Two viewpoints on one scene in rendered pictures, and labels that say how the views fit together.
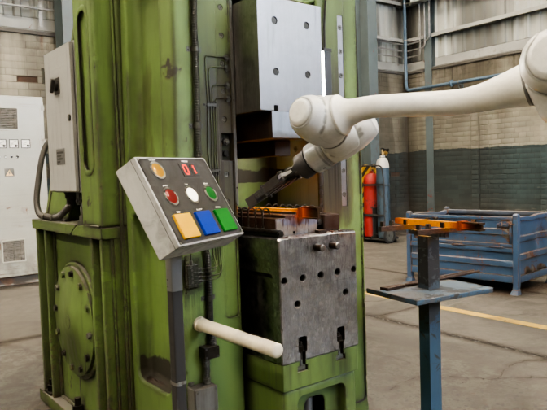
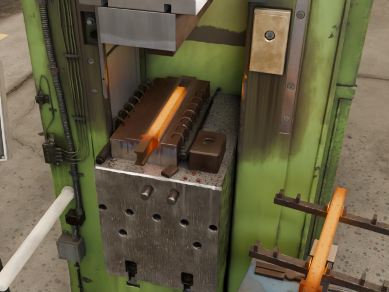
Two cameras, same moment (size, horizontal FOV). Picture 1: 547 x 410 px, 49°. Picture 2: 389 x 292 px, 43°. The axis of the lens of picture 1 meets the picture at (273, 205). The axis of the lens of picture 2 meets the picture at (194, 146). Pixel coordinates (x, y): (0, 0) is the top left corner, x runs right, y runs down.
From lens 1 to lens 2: 2.01 m
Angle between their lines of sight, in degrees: 57
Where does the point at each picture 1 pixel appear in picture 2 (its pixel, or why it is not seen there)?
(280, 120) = (112, 21)
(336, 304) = (181, 252)
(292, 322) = (116, 245)
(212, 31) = not seen: outside the picture
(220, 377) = (95, 238)
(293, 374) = (120, 284)
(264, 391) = not seen: hidden behind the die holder
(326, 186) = (252, 102)
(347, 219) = (287, 150)
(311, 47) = not seen: outside the picture
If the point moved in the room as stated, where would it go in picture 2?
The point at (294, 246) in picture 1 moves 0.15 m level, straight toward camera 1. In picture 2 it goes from (115, 179) to (66, 199)
